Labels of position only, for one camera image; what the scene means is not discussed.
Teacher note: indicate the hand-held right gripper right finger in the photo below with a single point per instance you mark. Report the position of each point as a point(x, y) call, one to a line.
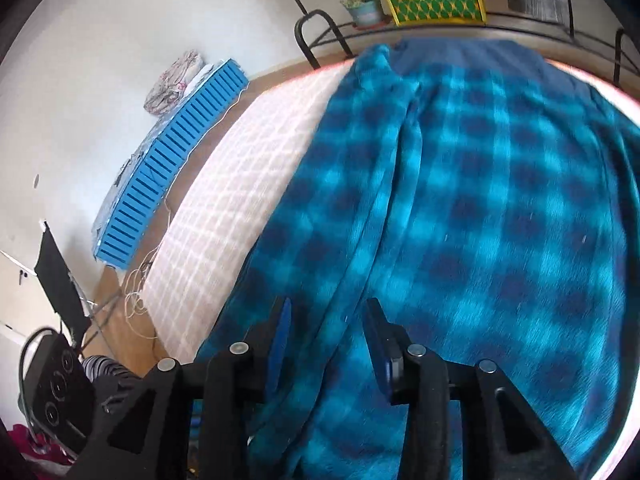
point(385, 375)

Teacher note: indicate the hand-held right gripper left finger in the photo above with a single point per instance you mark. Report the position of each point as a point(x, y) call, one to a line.
point(281, 340)

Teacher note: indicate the striped grey clothing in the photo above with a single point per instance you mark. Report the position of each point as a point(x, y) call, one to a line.
point(107, 370)

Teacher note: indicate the black fabric stand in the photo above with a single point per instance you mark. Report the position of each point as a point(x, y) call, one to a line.
point(57, 280)

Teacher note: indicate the white pink checked blanket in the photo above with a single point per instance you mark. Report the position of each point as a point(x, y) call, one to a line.
point(225, 185)

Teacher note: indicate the blue slatted bed base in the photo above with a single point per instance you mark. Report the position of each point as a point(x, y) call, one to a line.
point(165, 160)

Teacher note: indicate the rolled floral quilt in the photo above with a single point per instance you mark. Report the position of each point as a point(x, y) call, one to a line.
point(172, 82)

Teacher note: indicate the small potted plant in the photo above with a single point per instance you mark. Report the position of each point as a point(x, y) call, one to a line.
point(367, 12)

